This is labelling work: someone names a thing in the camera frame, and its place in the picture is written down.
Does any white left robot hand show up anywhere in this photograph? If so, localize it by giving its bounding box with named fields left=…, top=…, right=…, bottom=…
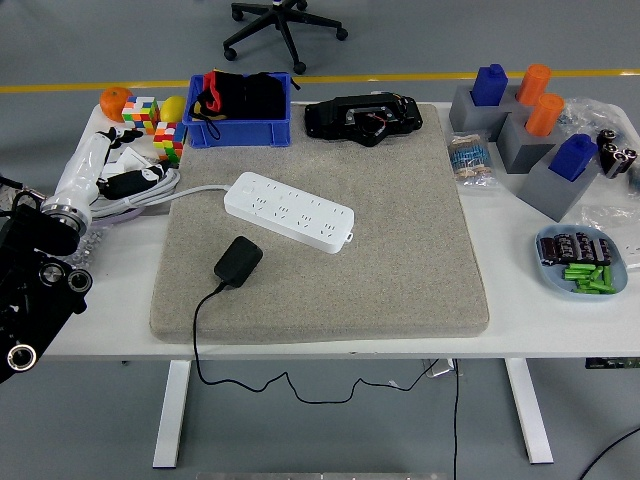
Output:
left=49, top=125, right=169, bottom=214

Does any black plug adapter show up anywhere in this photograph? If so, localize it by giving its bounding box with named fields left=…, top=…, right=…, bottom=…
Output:
left=213, top=235, right=265, bottom=290

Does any thin black plug cord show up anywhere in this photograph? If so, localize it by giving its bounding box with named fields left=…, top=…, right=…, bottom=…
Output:
left=192, top=281, right=441, bottom=405

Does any white power strip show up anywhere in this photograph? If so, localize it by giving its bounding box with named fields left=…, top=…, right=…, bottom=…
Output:
left=223, top=171, right=356, bottom=255

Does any white square flat box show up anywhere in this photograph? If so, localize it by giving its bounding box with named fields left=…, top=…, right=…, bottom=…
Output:
left=107, top=146, right=156, bottom=176

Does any orange fruit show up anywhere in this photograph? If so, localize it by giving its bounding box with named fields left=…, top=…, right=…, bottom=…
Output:
left=98, top=86, right=134, bottom=123

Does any colourful puzzle cube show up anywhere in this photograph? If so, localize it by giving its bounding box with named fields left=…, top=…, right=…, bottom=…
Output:
left=120, top=94, right=161, bottom=137
left=152, top=121, right=188, bottom=166

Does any yellow lemon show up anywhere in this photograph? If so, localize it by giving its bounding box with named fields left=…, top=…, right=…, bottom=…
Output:
left=158, top=95, right=188, bottom=124

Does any blue plastic bin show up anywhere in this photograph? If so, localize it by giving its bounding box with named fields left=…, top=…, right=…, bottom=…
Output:
left=181, top=72, right=293, bottom=150

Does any black office chair base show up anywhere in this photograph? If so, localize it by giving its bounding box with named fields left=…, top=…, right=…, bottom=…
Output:
left=222, top=0, right=350, bottom=75

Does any black machine housing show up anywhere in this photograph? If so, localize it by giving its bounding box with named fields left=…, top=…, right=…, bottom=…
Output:
left=304, top=91, right=424, bottom=148

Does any white table leg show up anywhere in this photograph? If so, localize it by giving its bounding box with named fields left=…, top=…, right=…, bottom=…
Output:
left=504, top=358, right=555, bottom=465
left=152, top=359, right=193, bottom=470

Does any grey-brown mat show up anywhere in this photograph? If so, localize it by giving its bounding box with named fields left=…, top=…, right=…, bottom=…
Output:
left=148, top=102, right=491, bottom=345

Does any grey block holder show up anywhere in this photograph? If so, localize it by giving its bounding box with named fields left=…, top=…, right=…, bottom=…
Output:
left=516, top=157, right=601, bottom=223
left=496, top=112, right=564, bottom=175
left=448, top=83, right=524, bottom=142

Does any bag of resistors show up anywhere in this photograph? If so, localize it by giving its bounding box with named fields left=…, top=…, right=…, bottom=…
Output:
left=446, top=130, right=501, bottom=190

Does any blue plastic block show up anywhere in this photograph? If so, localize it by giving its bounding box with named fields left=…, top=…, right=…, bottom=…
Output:
left=470, top=63, right=510, bottom=107
left=547, top=133, right=599, bottom=181

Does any orange plastic cylinder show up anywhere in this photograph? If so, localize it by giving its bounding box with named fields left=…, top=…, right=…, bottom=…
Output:
left=515, top=63, right=553, bottom=107
left=524, top=92, right=566, bottom=138

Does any light blue tray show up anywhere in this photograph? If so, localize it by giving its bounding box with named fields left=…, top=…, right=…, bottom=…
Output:
left=533, top=224, right=629, bottom=301

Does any clear crumpled plastic bag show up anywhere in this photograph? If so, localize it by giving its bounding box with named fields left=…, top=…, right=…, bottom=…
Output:
left=554, top=96, right=632, bottom=146

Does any black control panel under table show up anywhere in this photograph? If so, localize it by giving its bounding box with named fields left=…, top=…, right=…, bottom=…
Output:
left=584, top=356, right=640, bottom=371

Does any white power strip cable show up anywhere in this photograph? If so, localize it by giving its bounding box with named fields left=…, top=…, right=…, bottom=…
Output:
left=88, top=167, right=232, bottom=221

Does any silver bracket under table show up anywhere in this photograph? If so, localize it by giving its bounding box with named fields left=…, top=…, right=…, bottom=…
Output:
left=422, top=358, right=457, bottom=379

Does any black hanging cable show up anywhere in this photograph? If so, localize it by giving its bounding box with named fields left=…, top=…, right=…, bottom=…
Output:
left=452, top=358, right=461, bottom=480

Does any black floor cable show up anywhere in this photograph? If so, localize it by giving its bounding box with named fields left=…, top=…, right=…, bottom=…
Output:
left=579, top=427, right=640, bottom=480

